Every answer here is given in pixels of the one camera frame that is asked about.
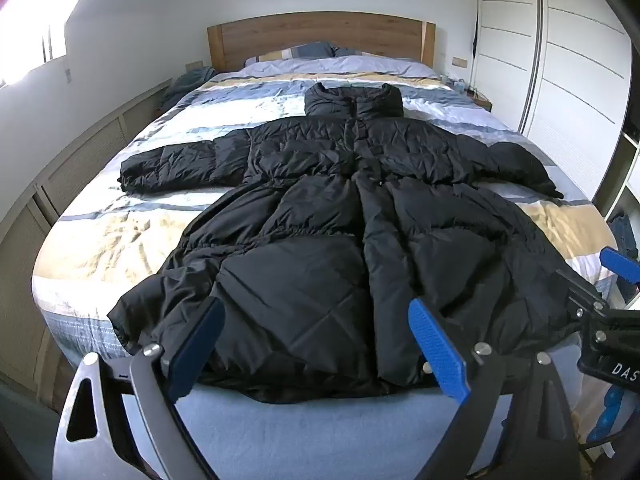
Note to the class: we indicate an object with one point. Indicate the low beige wall cabinet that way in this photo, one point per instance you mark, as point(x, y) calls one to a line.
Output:
point(75, 160)

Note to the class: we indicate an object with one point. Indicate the striped pillow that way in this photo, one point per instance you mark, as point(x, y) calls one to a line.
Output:
point(290, 53)

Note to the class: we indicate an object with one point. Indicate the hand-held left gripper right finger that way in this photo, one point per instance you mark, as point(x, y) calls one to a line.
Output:
point(440, 345)

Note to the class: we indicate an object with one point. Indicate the blue-grey pillow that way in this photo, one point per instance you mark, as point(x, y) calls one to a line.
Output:
point(351, 51)

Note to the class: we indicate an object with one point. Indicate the black puffer coat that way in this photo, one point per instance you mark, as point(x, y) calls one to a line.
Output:
point(345, 240)

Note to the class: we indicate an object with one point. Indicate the blue-grey blanket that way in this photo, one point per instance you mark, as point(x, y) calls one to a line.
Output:
point(192, 82)

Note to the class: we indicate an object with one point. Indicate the beige wall switch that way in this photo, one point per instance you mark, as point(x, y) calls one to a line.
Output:
point(459, 62)
point(194, 66)

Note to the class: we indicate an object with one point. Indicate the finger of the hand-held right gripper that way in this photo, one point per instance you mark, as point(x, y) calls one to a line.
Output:
point(622, 265)
point(580, 290)

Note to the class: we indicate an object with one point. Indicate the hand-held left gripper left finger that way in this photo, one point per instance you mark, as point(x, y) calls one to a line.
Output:
point(195, 345)

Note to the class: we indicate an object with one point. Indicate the window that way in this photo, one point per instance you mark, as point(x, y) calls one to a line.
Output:
point(35, 45)

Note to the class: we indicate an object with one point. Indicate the wooden headboard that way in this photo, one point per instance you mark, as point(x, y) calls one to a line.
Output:
point(320, 35)

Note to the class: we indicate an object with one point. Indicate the white wardrobe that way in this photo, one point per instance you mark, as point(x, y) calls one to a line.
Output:
point(565, 50)

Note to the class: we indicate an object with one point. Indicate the wooden nightstand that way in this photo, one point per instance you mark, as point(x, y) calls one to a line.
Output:
point(481, 101)

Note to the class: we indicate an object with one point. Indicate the bed with light blue sheet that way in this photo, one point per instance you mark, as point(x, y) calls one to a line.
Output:
point(310, 425)

